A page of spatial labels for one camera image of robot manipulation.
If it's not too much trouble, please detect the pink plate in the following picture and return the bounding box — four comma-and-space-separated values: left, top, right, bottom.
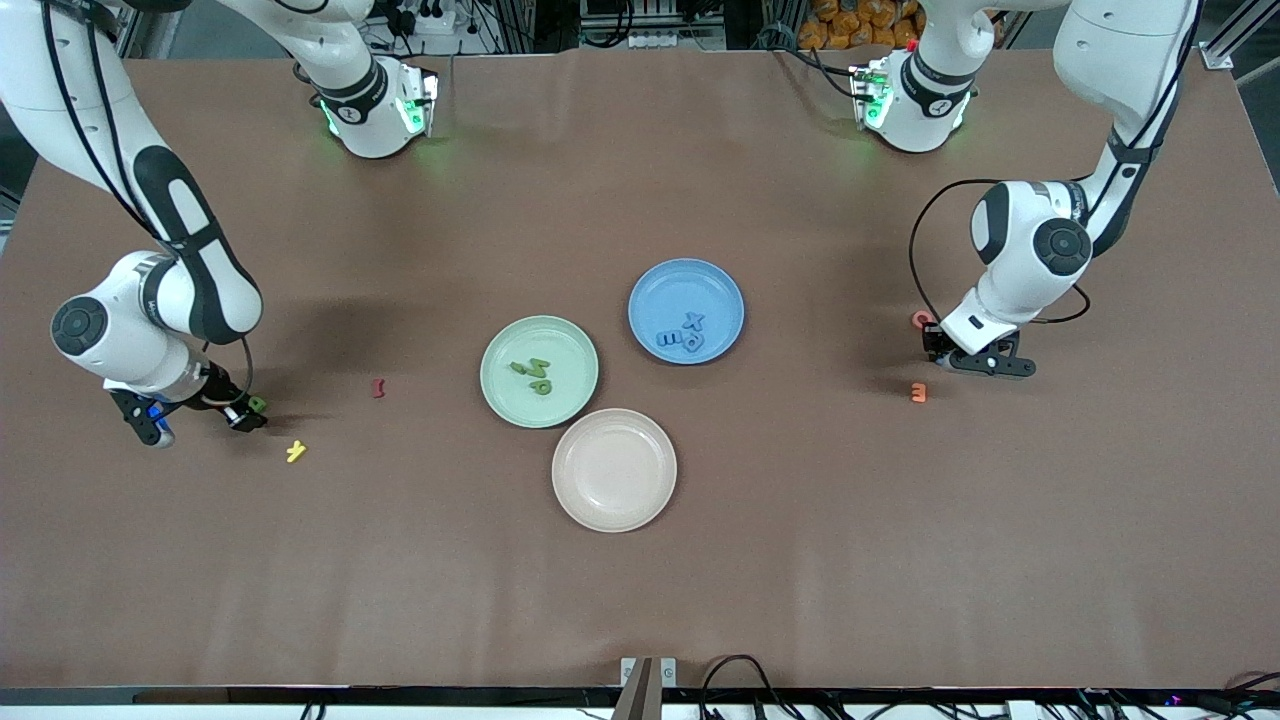
551, 408, 678, 534

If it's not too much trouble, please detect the black looped cable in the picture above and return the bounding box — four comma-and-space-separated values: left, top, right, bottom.
698, 654, 801, 720

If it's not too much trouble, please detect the blue plate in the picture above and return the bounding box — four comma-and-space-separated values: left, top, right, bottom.
627, 258, 746, 366

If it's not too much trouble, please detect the aluminium frame post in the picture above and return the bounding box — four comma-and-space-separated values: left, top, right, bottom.
1200, 0, 1280, 71

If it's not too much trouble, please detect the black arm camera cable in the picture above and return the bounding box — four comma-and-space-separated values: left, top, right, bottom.
908, 0, 1201, 326
40, 0, 255, 411

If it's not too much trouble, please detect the brown table cover mat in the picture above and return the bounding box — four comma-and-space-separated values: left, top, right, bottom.
0, 48, 1280, 691

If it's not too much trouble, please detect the pile of orange balls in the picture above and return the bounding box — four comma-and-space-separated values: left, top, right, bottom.
800, 0, 926, 49

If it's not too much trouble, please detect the brown mount pole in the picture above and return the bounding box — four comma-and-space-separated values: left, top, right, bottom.
612, 657, 656, 720

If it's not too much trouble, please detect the green plate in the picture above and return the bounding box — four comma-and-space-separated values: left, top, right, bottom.
479, 315, 600, 430

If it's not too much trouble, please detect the grey metal bracket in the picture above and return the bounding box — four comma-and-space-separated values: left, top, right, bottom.
620, 657, 678, 689

